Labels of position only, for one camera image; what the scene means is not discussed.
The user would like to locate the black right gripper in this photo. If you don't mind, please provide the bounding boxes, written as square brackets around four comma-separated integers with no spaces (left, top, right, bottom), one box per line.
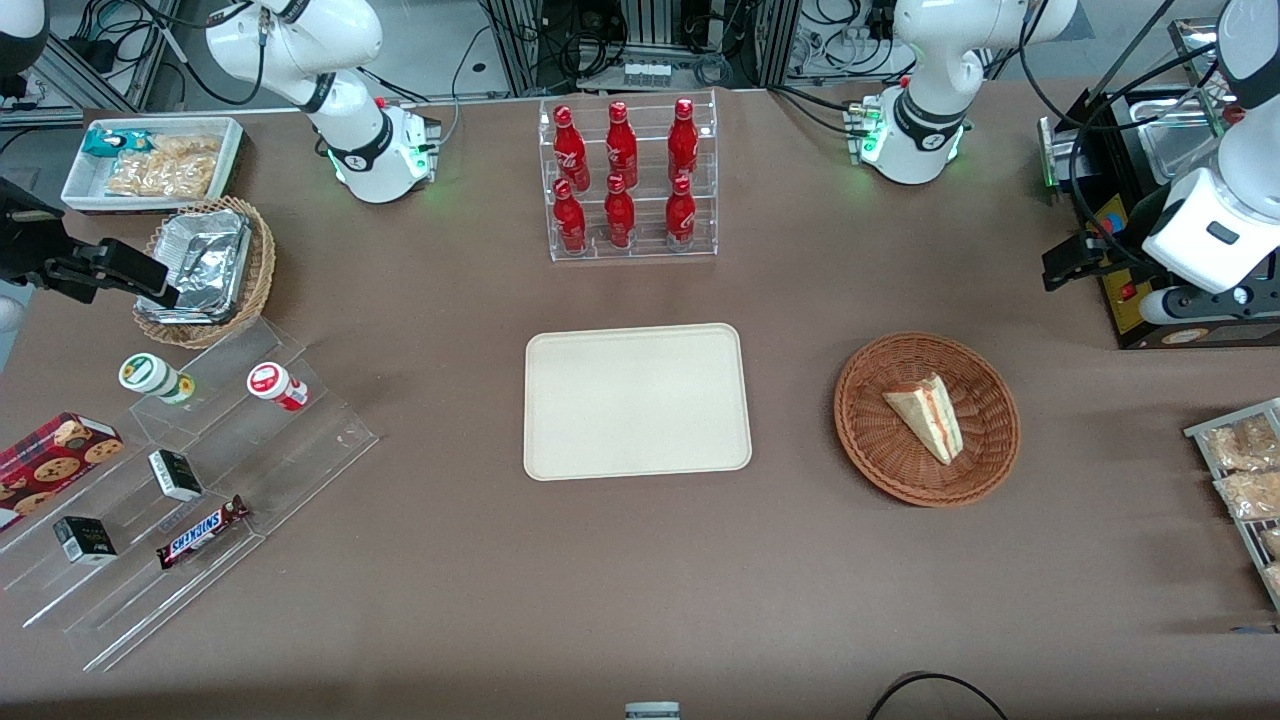
[0,178,182,309]

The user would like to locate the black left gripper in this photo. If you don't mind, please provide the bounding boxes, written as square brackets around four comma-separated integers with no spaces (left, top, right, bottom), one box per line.
[1042,230,1151,294]

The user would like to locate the triangle sandwich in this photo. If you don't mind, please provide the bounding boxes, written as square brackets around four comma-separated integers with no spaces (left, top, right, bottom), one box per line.
[882,373,965,467]

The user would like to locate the light wicker basket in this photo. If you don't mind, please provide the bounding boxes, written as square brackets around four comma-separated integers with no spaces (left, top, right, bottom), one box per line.
[132,196,277,350]

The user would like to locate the round brown wicker basket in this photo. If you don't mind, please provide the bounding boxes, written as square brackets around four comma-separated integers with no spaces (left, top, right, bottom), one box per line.
[834,332,1022,508]

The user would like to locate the beige plastic tray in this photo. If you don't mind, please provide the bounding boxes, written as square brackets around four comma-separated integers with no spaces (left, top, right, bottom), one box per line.
[523,322,753,483]

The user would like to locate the black food warmer appliance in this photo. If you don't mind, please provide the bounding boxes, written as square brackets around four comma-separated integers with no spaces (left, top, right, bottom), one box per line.
[1038,18,1280,351]

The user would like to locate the white rectangular snack bin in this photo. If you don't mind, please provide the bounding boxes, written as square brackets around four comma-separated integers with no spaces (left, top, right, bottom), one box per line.
[61,116,245,215]

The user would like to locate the aluminium foil containers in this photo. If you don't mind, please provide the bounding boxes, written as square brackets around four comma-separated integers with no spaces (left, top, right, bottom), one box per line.
[136,208,252,325]

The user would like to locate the green-lidded white jar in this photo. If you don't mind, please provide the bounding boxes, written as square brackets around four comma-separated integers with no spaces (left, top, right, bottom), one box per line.
[118,353,197,406]

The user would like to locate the clear bag of crackers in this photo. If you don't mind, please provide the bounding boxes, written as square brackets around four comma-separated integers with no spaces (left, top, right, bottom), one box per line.
[104,134,222,200]

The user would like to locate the teal snack packet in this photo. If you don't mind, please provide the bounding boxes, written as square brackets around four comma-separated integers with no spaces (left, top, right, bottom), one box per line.
[81,129,153,159]

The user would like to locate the steel warmer pan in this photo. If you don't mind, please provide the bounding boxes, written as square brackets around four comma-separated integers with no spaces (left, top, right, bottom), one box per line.
[1138,94,1229,187]

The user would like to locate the red-lidded white jar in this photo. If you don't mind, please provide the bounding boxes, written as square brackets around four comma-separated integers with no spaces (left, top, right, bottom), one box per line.
[246,361,310,413]

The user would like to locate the red cookie box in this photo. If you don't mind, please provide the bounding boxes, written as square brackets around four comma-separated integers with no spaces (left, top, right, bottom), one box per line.
[0,411,126,532]

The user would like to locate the small black box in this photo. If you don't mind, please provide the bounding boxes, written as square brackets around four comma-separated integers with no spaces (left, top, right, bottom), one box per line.
[147,448,205,503]
[52,515,119,566]

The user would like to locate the clear bag of snacks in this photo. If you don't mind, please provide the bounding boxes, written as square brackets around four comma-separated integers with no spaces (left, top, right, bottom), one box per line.
[1202,414,1280,473]
[1214,470,1280,522]

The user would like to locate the clear acrylic stepped shelf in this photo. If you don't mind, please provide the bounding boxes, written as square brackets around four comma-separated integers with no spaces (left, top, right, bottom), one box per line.
[0,317,380,674]

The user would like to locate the brown Snickers bar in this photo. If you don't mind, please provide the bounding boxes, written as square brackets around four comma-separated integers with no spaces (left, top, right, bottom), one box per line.
[156,494,250,571]

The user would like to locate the red cola bottle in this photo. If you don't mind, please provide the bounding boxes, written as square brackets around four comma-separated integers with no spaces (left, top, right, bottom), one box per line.
[667,98,701,184]
[664,175,699,245]
[604,174,638,251]
[605,101,640,189]
[552,179,589,255]
[553,105,592,193]

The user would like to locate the clear acrylic bottle rack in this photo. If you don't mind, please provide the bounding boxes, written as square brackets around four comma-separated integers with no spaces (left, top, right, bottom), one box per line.
[538,89,720,264]

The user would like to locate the black table-edge cable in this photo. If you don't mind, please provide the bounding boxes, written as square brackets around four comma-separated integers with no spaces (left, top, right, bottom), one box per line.
[864,671,1013,720]

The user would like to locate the aluminium frame rack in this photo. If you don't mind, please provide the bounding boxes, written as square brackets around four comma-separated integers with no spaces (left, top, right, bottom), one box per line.
[478,0,806,97]

